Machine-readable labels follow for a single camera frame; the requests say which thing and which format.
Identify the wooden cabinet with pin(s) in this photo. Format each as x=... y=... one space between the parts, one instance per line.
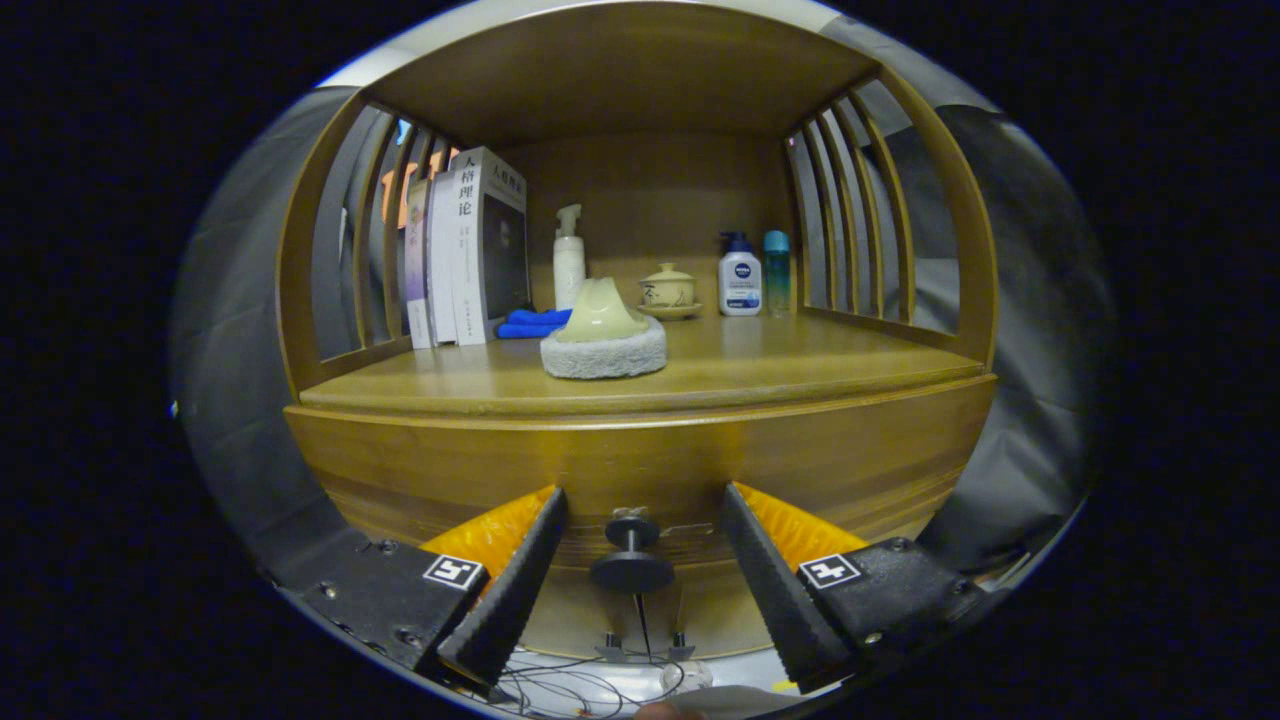
x=650 y=200

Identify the thick white and black book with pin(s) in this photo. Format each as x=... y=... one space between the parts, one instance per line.
x=470 y=260

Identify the thin white book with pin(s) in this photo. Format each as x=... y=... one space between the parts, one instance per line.
x=442 y=270

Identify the white lotion bottle blue cap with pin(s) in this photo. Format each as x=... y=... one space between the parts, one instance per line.
x=740 y=280

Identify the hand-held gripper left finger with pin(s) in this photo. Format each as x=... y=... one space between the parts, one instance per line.
x=510 y=600

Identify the wooden cabinet door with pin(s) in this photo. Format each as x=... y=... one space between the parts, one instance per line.
x=710 y=615
x=575 y=620

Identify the blue folded cloth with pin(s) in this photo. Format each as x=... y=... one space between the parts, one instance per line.
x=525 y=322

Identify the black drawer knob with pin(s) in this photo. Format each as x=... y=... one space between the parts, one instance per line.
x=632 y=572

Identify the white pump bottle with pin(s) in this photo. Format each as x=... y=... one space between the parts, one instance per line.
x=569 y=270

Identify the thin pink book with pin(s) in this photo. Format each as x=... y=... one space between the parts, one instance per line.
x=417 y=270

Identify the black backdrop cloth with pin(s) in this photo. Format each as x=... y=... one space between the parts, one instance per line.
x=230 y=350

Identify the teal bottle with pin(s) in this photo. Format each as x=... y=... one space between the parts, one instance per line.
x=777 y=275

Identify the wooden countertop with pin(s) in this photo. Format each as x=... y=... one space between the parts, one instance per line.
x=780 y=360

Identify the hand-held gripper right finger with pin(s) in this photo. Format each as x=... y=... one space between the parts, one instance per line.
x=790 y=610

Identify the lidded ceramic teacup with saucer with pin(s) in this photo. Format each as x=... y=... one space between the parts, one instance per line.
x=668 y=290

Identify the wooden drawer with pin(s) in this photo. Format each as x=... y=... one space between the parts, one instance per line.
x=640 y=460

